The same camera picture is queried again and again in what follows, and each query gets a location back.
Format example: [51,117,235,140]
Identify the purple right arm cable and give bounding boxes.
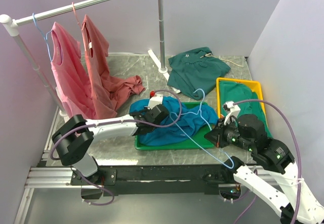
[232,99,303,224]

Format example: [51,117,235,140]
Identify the green shirt in yellow tray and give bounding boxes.
[219,81,272,137]

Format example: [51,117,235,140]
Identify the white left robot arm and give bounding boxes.
[51,104,169,185]

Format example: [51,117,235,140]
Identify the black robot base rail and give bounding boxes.
[70,163,256,200]

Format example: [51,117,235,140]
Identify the white metal clothes rack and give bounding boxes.
[1,0,170,121]

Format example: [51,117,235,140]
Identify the blue t shirt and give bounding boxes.
[139,97,218,147]

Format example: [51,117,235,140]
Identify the pink t shirt on hanger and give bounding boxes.
[51,22,96,119]

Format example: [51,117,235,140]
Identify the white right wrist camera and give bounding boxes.
[223,101,240,125]

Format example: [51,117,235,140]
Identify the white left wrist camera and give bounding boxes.
[147,91,164,109]

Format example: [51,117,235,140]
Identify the dusty red t shirt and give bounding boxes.
[82,15,145,119]

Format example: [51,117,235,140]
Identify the green plastic tray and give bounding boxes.
[135,102,218,151]

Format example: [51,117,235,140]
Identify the blue hanger with pink shirt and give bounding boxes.
[32,13,53,62]

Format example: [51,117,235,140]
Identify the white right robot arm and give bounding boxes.
[205,114,323,223]

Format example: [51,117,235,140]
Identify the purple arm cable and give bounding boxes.
[232,99,303,224]
[50,89,183,161]

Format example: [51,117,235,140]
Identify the yellow plastic tray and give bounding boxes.
[216,77,266,118]

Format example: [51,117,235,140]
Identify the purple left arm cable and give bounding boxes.
[50,89,183,161]

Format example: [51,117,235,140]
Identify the dark green shorts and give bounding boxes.
[168,47,230,101]

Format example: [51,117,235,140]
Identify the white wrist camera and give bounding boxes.
[223,101,240,125]
[147,91,164,109]

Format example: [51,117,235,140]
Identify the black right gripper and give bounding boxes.
[203,116,253,150]

